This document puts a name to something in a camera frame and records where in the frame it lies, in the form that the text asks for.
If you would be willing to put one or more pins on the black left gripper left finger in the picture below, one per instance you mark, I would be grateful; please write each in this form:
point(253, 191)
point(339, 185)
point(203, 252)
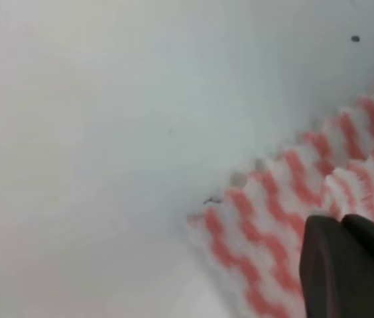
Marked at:
point(336, 273)

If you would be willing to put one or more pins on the pink white wavy striped towel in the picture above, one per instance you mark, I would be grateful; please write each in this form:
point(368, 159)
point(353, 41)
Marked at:
point(251, 239)

